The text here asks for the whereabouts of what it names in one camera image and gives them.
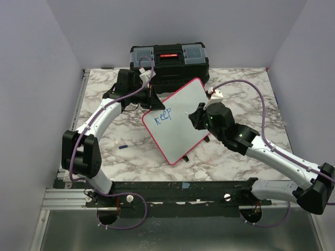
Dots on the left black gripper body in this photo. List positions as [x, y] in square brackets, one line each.
[144, 97]

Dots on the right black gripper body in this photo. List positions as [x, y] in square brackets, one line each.
[214, 132]

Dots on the pink framed whiteboard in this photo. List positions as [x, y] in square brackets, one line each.
[171, 129]

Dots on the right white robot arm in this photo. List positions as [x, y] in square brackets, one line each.
[310, 184]

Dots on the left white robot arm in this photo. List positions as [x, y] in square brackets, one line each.
[81, 155]

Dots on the black plastic toolbox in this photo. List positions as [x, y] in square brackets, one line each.
[174, 64]

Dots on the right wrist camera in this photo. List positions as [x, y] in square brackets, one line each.
[214, 96]

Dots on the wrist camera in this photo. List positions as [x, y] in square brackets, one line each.
[214, 96]
[146, 75]

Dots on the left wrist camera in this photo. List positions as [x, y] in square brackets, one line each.
[146, 75]

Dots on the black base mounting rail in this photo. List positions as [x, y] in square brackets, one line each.
[176, 199]

